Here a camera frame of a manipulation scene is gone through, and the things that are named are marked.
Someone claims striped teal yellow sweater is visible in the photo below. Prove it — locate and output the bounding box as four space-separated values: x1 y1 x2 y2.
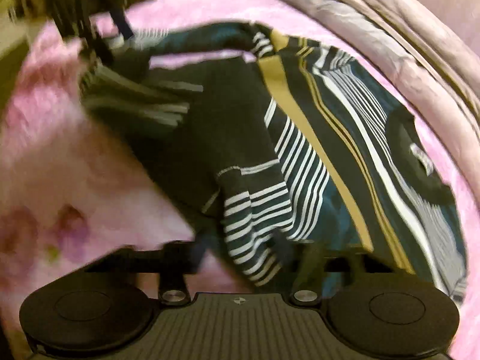
79 22 467 303

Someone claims pink floral bed sheet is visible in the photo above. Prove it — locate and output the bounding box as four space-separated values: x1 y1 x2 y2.
0 0 480 360

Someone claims folded mauve quilt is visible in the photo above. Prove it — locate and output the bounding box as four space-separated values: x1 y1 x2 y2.
239 0 480 196

